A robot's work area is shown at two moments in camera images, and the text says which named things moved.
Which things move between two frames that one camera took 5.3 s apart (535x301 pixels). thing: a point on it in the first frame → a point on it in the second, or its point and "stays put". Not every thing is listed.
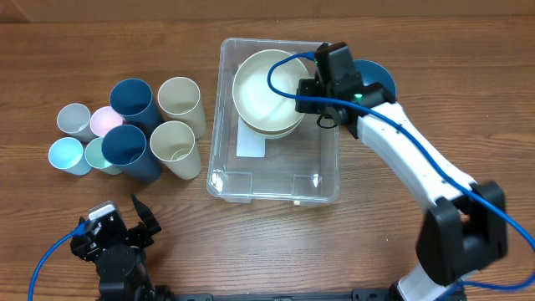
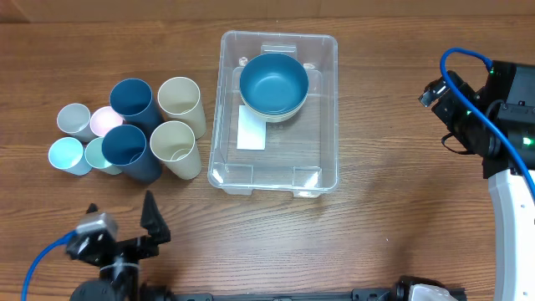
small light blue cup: [67, 155] stays put
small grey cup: [74, 119] stays put
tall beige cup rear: [180, 99] stays put
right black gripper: [306, 86] → [443, 111]
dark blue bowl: [372, 72] → [273, 84]
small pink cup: [104, 119] stays put
